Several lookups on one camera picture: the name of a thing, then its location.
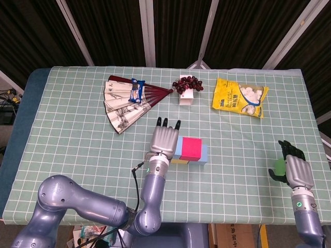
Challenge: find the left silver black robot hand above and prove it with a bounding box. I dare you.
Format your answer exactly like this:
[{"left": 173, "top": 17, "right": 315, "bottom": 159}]
[{"left": 149, "top": 116, "right": 182, "bottom": 160}]

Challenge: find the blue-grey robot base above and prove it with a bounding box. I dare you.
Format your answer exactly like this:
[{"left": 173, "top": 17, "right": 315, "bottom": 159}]
[{"left": 121, "top": 223, "right": 210, "bottom": 248}]

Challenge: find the white metal frame post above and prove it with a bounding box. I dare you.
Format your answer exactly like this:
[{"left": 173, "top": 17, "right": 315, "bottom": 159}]
[
  {"left": 56, "top": 0, "right": 95, "bottom": 67},
  {"left": 139, "top": 0, "right": 157, "bottom": 67},
  {"left": 262, "top": 0, "right": 318, "bottom": 70},
  {"left": 186, "top": 0, "right": 220, "bottom": 70}
]

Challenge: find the green checked tablecloth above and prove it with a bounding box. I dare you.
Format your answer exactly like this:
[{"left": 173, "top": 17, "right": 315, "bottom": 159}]
[{"left": 1, "top": 66, "right": 328, "bottom": 226}]

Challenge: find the white paper box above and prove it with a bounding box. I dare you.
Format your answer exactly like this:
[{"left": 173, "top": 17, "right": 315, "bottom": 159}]
[{"left": 178, "top": 75, "right": 195, "bottom": 106}]

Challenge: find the black electronics with cables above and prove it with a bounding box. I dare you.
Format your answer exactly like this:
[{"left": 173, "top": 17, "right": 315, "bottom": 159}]
[{"left": 0, "top": 87, "right": 24, "bottom": 125}]

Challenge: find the dark red grape bunch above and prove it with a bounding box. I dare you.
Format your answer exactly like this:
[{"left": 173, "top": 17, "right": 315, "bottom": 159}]
[{"left": 172, "top": 75, "right": 204, "bottom": 95}]

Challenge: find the painted paper folding fan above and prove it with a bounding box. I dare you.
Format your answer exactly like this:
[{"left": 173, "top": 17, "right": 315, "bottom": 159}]
[{"left": 103, "top": 74, "right": 174, "bottom": 135}]

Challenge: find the magenta foam cube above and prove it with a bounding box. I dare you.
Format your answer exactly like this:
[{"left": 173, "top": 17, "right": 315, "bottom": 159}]
[{"left": 179, "top": 137, "right": 203, "bottom": 162}]

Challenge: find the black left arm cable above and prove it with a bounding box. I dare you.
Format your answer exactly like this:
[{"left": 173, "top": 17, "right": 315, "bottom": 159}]
[{"left": 74, "top": 162, "right": 145, "bottom": 248}]

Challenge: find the green foam cube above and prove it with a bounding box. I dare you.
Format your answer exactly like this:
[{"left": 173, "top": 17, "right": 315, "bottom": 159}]
[{"left": 274, "top": 158, "right": 287, "bottom": 177}]

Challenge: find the white metal frame bar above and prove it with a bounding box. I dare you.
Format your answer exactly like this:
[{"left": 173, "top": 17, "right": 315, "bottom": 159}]
[
  {"left": 315, "top": 111, "right": 331, "bottom": 125},
  {"left": 0, "top": 69, "right": 25, "bottom": 95}
]

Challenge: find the yellow marshmallow bag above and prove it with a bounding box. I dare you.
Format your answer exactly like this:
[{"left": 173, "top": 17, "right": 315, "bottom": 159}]
[{"left": 211, "top": 77, "right": 269, "bottom": 119}]

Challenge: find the blue snack packet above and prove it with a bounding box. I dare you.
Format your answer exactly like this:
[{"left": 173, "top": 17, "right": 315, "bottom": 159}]
[{"left": 128, "top": 78, "right": 146, "bottom": 104}]

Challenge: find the colourful printed packaging pile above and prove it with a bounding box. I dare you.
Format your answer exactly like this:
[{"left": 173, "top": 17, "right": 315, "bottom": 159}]
[{"left": 71, "top": 224, "right": 118, "bottom": 248}]

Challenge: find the dark pleated curtain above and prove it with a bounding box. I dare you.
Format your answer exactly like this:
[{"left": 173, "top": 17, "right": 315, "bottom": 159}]
[{"left": 0, "top": 0, "right": 331, "bottom": 117}]

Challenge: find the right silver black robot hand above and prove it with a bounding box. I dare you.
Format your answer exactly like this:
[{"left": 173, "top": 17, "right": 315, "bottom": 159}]
[{"left": 268, "top": 140, "right": 315, "bottom": 190}]

